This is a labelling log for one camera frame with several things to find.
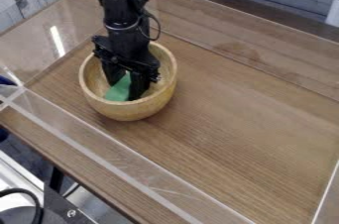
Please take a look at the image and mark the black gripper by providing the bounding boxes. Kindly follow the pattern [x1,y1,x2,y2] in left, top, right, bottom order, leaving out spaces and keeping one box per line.
[91,26,160,101]

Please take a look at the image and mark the green rectangular block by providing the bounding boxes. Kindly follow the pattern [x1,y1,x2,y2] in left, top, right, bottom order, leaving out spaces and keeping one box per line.
[104,73,131,102]

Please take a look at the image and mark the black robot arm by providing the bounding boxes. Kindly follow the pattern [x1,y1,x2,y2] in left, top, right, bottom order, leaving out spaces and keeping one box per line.
[91,0,160,101]

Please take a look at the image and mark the brown wooden bowl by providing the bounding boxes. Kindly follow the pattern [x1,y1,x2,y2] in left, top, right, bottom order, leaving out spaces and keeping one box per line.
[79,42,179,121]

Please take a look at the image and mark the black metal table leg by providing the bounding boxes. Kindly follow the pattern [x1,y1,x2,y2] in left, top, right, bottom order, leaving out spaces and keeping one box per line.
[49,168,65,193]

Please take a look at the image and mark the clear acrylic tray wall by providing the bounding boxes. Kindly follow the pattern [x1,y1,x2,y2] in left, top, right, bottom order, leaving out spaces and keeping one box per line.
[0,0,339,224]

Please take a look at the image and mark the black metal bracket with screw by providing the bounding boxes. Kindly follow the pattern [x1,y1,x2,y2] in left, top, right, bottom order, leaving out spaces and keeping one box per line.
[41,186,97,224]

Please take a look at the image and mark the black cable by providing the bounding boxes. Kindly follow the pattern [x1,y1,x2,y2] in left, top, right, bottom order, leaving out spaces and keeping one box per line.
[0,187,45,224]

